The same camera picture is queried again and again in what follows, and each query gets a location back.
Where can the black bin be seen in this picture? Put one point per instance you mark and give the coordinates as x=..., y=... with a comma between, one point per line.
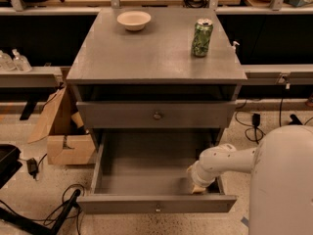
x=9, y=162

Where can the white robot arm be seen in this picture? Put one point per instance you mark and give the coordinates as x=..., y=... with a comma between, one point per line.
x=281, y=179

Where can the grey drawer cabinet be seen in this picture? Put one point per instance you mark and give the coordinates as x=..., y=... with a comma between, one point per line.
x=155, y=64

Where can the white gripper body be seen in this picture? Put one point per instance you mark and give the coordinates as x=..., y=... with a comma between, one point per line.
x=198, y=175

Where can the black power adapter left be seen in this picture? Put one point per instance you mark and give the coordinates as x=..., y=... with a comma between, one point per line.
x=33, y=166

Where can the clear sanitizer bottle left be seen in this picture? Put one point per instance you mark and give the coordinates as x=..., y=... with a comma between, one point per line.
x=6, y=62

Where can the black power adapter right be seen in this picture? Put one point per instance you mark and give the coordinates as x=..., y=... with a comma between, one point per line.
x=253, y=133

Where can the grey bench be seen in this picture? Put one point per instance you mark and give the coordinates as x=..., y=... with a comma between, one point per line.
x=278, y=74
x=37, y=77

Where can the open cardboard box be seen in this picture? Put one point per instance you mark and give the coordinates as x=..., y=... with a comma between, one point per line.
x=60, y=124

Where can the white paper bowl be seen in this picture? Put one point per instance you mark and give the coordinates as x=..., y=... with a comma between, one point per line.
x=134, y=20

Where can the grey drawer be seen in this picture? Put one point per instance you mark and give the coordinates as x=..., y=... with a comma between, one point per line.
x=97, y=114
x=146, y=172

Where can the clear sanitizer bottle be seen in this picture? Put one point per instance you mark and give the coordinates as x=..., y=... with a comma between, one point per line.
x=21, y=61
x=6, y=62

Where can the grey top drawer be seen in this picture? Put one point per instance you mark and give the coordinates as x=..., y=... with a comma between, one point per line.
x=97, y=114

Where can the black power adapter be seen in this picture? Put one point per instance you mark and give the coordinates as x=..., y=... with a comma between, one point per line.
x=253, y=133
x=33, y=166

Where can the green soda can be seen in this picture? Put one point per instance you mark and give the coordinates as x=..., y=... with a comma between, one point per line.
x=202, y=34

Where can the clear sanitizer bottle right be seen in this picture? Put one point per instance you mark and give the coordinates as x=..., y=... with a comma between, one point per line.
x=21, y=61

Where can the grey bench left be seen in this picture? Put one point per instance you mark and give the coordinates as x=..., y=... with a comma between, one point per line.
x=37, y=77

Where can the small white pump bottle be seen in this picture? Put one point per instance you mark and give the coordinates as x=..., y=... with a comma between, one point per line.
x=235, y=46

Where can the grey bench right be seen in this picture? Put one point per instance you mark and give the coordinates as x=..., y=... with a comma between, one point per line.
x=278, y=74

